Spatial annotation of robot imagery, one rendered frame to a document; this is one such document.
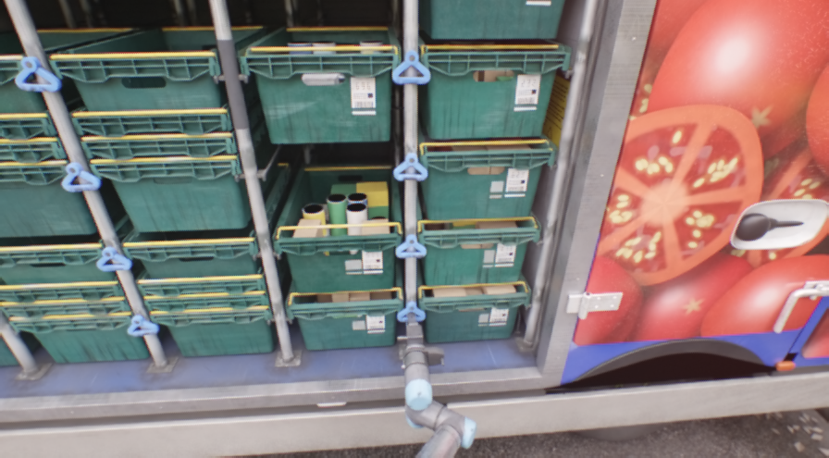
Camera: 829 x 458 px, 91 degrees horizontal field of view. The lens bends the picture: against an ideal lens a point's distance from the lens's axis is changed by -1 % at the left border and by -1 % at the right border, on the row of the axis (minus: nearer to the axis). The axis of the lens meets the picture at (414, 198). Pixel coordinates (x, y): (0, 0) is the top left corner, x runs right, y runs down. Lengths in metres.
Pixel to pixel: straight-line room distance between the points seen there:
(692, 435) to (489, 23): 2.11
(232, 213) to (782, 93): 1.51
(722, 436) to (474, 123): 1.99
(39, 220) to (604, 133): 1.61
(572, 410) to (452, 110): 1.24
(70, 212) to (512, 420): 1.64
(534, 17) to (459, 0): 0.20
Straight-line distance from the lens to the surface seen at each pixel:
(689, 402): 2.11
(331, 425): 1.74
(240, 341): 1.70
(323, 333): 1.62
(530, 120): 1.26
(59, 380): 2.00
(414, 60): 1.08
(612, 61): 1.10
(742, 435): 2.71
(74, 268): 1.69
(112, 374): 1.92
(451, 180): 1.26
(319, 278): 1.45
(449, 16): 1.14
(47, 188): 1.55
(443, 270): 1.45
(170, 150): 1.32
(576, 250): 1.30
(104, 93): 1.34
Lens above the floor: 1.89
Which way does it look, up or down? 28 degrees down
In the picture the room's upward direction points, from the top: straight up
